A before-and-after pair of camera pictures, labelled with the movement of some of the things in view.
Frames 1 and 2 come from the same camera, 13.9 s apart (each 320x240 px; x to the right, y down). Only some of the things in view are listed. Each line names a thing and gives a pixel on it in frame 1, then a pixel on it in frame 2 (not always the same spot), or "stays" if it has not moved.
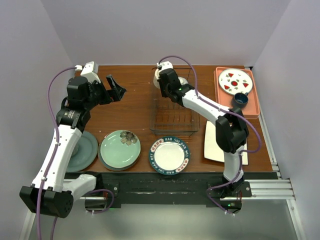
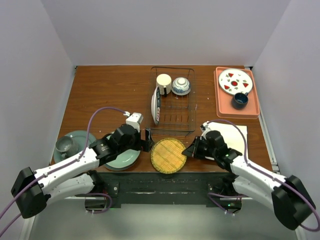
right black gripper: (163, 92) to (192, 151)
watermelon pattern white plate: (234, 81) stays
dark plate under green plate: (111, 168) stays
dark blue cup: (241, 99) stays
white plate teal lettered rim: (169, 155) to (155, 105)
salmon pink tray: (251, 110) stays
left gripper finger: (116, 94) to (145, 145)
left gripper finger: (114, 86) to (149, 140)
